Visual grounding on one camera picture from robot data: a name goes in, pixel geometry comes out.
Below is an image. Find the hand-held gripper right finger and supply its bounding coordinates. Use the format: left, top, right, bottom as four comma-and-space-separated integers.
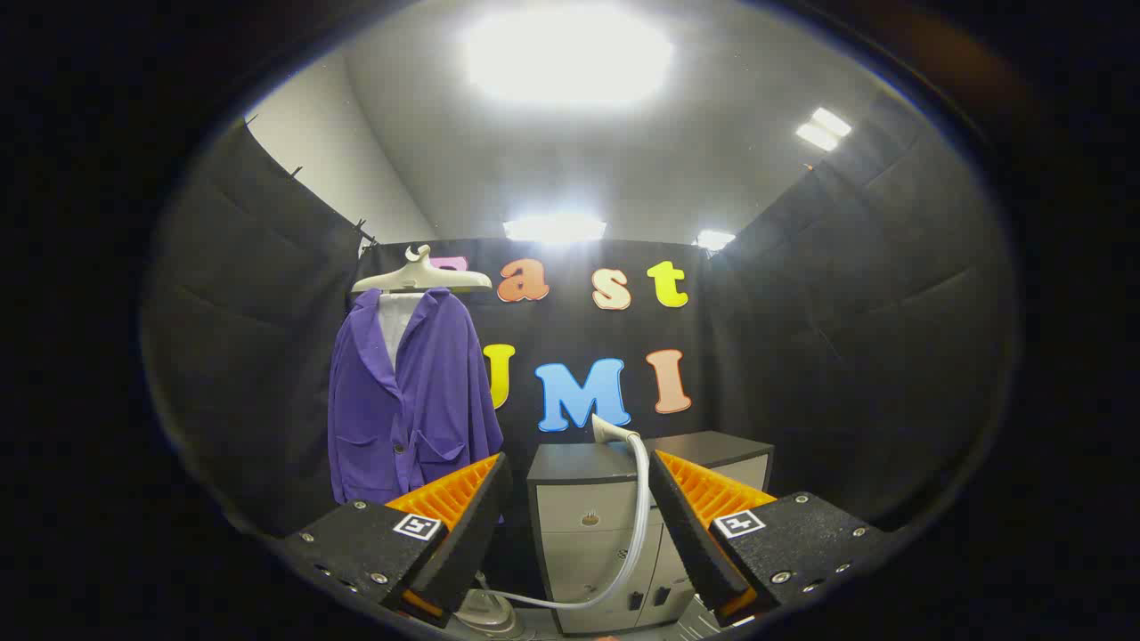
647, 450, 887, 624

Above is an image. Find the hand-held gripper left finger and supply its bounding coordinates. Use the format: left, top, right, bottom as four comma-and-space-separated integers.
283, 452, 515, 629

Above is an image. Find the grey garment steamer base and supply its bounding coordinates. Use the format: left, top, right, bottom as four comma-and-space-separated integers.
454, 588, 526, 638

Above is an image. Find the purple jacket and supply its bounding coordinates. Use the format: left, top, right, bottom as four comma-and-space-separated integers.
328, 287, 505, 507

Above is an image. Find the white padded garment form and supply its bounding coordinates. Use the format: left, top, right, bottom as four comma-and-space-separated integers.
377, 292, 427, 370

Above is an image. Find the white clothes hanger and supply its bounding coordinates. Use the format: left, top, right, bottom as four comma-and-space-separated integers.
351, 244, 493, 295

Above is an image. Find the grey cabinet with dark top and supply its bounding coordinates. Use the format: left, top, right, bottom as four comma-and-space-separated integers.
527, 431, 776, 635

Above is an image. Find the long ceiling light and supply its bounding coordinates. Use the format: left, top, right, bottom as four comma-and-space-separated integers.
503, 214, 608, 244

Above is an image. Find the twin-bar ceiling light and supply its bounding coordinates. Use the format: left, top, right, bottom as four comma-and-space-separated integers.
795, 107, 852, 152

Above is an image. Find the large ceiling light panel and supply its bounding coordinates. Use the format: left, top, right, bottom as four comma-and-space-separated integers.
463, 4, 676, 108

